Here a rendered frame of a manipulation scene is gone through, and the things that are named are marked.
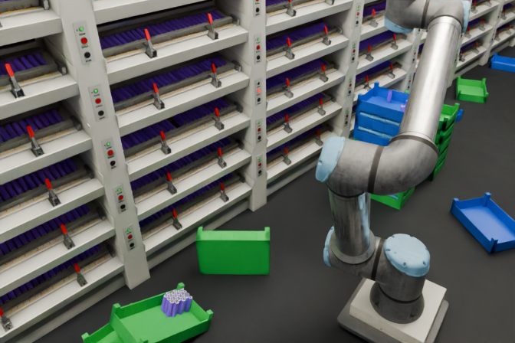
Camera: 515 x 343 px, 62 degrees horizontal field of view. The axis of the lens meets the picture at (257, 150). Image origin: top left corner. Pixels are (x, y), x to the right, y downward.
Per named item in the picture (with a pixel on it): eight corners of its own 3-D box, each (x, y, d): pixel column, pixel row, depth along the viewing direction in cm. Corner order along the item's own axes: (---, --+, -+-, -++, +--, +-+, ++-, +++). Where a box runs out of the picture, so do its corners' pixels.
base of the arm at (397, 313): (427, 289, 161) (431, 272, 156) (419, 331, 147) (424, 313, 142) (375, 273, 168) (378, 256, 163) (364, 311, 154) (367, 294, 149)
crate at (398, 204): (414, 190, 232) (417, 178, 228) (399, 210, 218) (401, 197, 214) (362, 171, 248) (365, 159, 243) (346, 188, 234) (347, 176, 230)
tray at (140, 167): (249, 125, 193) (253, 109, 187) (128, 183, 158) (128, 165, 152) (221, 101, 202) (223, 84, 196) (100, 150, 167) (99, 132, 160)
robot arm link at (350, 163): (370, 285, 154) (373, 186, 93) (323, 270, 160) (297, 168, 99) (381, 246, 161) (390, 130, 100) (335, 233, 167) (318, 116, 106)
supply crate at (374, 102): (432, 110, 206) (435, 95, 202) (417, 127, 193) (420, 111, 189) (373, 95, 222) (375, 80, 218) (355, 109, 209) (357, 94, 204)
